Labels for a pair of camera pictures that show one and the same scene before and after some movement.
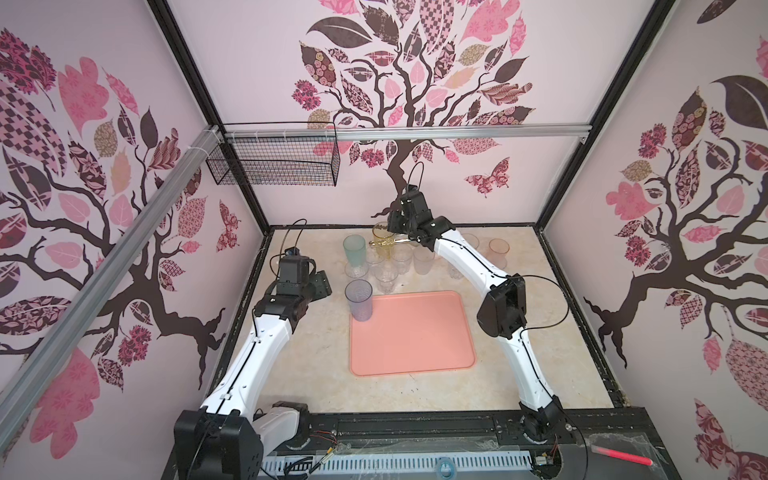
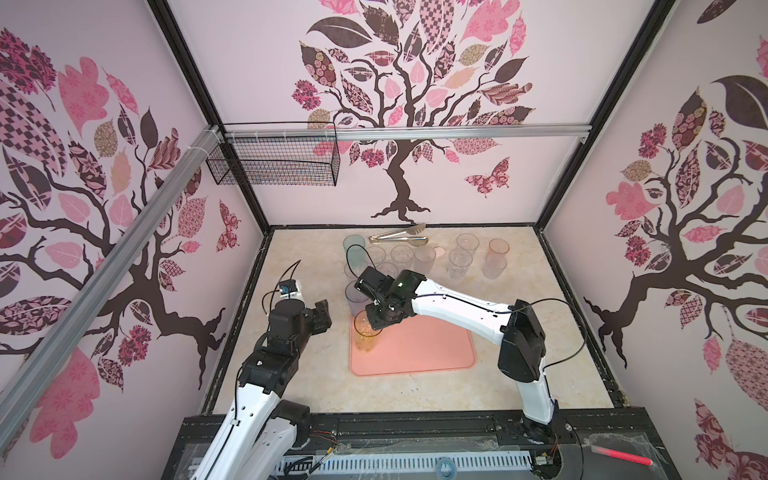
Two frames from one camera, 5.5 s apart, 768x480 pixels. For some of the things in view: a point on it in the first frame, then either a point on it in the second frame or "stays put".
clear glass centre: (402, 254) stays put
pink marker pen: (622, 456) stays put
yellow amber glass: (383, 240) to (365, 335)
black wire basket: (277, 154) stays put
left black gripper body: (317, 287) to (316, 322)
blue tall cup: (359, 292) stays put
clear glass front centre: (385, 274) stays put
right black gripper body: (399, 225) to (378, 316)
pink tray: (412, 332) stays put
